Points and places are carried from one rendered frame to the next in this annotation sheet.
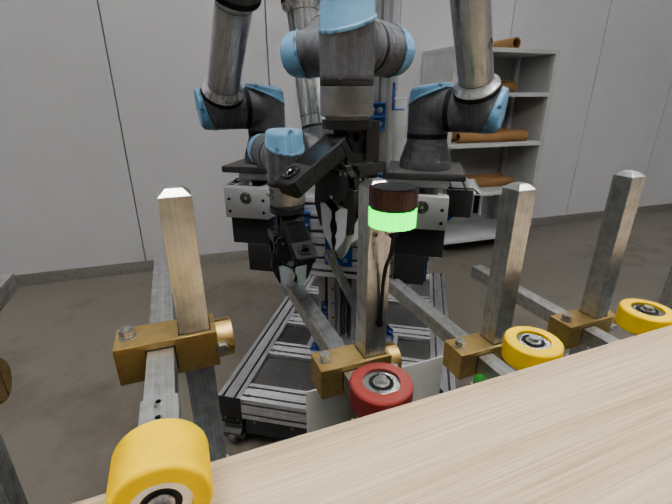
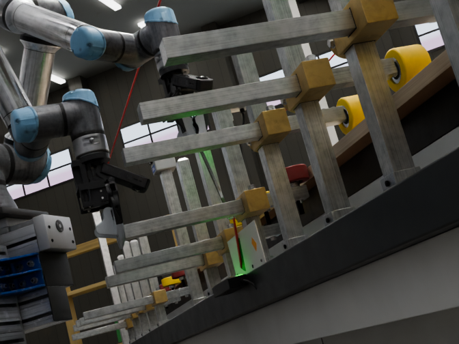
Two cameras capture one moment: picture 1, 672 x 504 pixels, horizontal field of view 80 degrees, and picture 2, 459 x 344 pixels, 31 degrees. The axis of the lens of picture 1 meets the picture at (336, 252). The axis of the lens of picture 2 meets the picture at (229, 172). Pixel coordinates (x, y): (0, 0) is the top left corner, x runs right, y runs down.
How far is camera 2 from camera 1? 1.99 m
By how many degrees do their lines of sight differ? 90
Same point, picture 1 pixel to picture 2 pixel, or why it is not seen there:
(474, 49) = (44, 102)
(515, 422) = not seen: hidden behind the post
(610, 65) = not seen: outside the picture
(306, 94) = (20, 90)
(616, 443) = not seen: hidden behind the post
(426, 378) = (235, 254)
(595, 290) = (203, 231)
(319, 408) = (257, 238)
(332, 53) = (176, 31)
